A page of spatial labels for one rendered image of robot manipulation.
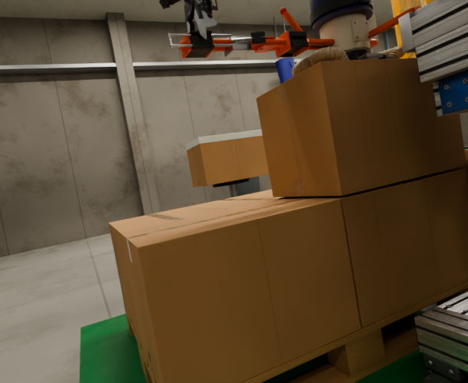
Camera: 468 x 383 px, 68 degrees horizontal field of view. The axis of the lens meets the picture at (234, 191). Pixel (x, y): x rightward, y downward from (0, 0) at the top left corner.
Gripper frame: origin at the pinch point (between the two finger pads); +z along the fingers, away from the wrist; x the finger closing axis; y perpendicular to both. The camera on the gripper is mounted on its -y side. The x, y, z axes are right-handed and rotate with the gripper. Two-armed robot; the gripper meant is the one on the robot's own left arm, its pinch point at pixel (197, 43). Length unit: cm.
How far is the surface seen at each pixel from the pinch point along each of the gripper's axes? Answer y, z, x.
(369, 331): 31, 95, -19
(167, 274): -25, 62, -17
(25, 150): -100, -64, 584
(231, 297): -11, 72, -18
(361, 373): 26, 106, -19
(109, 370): -41, 108, 47
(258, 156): 109, 28, 165
